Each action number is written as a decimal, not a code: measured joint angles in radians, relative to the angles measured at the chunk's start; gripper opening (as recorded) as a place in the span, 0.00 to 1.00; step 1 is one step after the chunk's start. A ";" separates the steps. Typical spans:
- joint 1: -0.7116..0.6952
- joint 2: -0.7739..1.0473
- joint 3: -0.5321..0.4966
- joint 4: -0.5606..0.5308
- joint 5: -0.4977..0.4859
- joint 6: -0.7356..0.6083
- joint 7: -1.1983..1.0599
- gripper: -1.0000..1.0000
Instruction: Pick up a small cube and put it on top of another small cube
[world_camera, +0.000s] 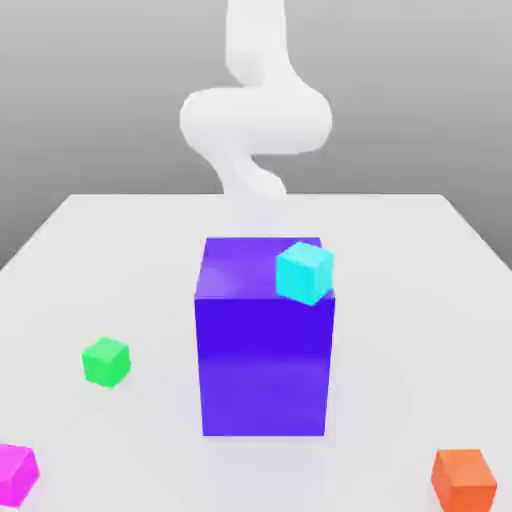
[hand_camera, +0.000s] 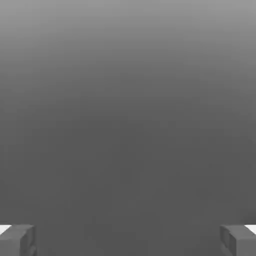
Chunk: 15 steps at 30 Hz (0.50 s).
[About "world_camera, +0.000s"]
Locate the small cyan cube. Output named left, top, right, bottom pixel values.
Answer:
left=275, top=240, right=335, bottom=307

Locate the small green cube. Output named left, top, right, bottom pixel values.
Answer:
left=81, top=336, right=132, bottom=389

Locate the small orange cube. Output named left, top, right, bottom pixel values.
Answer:
left=430, top=448, right=498, bottom=512

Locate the small magenta cube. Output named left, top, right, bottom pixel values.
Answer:
left=0, top=443, right=41, bottom=510

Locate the large purple box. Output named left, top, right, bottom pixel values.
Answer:
left=193, top=236, right=336, bottom=438

